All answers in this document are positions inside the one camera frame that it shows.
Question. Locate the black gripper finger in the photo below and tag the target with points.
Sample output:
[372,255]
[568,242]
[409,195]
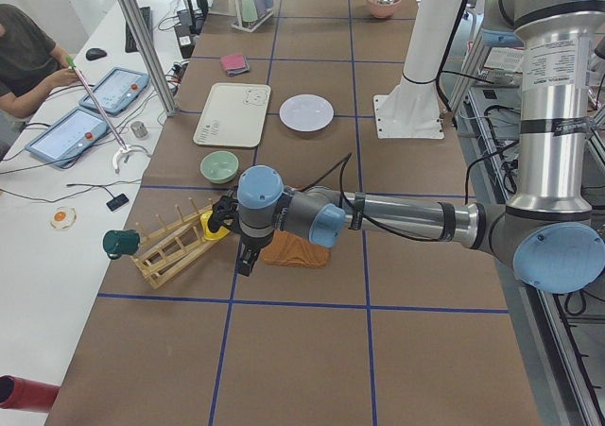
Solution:
[247,260]

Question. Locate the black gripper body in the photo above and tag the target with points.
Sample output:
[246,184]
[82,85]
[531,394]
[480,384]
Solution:
[253,244]

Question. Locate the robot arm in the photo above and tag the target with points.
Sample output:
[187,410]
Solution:
[543,233]

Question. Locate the cream bear tray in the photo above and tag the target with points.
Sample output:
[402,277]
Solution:
[233,116]

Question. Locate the wooden cutting board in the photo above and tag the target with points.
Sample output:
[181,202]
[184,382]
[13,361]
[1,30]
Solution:
[287,249]

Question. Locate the green bowl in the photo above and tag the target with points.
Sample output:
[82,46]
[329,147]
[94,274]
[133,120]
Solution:
[219,167]

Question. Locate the wooden dish rack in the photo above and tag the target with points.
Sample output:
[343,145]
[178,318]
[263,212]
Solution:
[165,252]

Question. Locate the dark green mug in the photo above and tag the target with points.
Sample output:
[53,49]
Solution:
[117,243]

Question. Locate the small black device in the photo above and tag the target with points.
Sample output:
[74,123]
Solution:
[117,202]

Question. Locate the white plate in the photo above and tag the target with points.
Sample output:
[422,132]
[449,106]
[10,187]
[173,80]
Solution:
[306,112]

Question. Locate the reacher grabber stick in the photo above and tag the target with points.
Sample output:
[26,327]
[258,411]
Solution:
[124,150]

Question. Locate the metal cylinder weight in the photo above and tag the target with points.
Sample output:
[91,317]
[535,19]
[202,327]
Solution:
[139,129]

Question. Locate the pink and grey cloths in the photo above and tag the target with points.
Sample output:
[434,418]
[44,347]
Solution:
[234,64]

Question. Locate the fried egg toy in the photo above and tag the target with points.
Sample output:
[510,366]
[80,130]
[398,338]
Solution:
[63,218]

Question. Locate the far blue teach pendant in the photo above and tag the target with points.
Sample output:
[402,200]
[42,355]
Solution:
[117,90]

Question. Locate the blue teach pendant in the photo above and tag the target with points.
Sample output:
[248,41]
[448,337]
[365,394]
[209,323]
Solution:
[68,138]
[117,90]

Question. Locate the near blue teach pendant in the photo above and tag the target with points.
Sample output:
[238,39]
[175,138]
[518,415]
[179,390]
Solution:
[68,138]

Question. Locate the green cup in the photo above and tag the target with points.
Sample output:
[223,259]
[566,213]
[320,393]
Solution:
[248,12]

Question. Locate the white cup rack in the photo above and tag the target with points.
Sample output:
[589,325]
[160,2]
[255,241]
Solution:
[237,19]

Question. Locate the black computer mouse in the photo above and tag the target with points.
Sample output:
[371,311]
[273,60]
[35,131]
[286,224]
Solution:
[95,54]

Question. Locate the purple cup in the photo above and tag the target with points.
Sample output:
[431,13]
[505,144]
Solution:
[262,7]

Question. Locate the red cylinder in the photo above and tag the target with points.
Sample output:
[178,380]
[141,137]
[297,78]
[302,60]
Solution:
[26,395]

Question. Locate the pink bowl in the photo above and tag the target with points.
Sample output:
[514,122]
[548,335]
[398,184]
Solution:
[382,9]

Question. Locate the seated person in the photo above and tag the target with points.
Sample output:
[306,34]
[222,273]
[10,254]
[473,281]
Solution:
[32,64]

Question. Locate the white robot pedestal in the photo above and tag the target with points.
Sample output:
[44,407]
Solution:
[412,110]

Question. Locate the aluminium frame post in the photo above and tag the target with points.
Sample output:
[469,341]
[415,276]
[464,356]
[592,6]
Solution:
[134,19]

